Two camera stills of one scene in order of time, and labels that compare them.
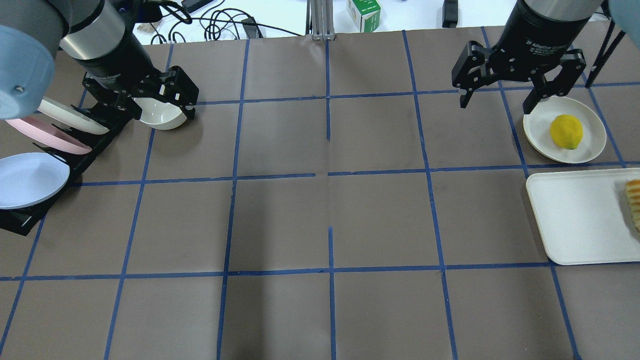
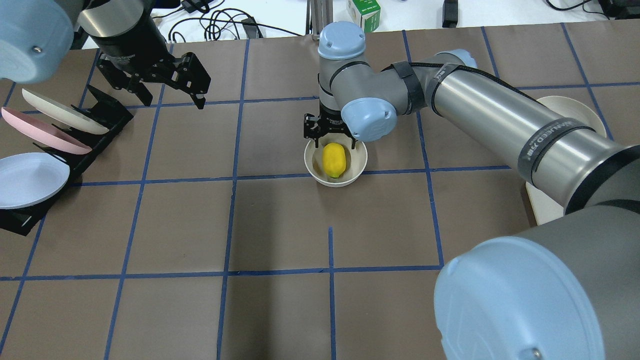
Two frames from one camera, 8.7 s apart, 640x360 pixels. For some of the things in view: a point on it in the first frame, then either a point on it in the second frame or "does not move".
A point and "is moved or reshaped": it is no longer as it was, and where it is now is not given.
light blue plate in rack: [27, 178] does not move
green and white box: [365, 14] does not move
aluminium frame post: [322, 19] does not move
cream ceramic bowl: [160, 115] → [335, 163]
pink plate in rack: [51, 134] does not move
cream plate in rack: [72, 116] does not move
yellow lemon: [566, 131] is moved or reshaped
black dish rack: [19, 221] does not move
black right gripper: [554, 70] → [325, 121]
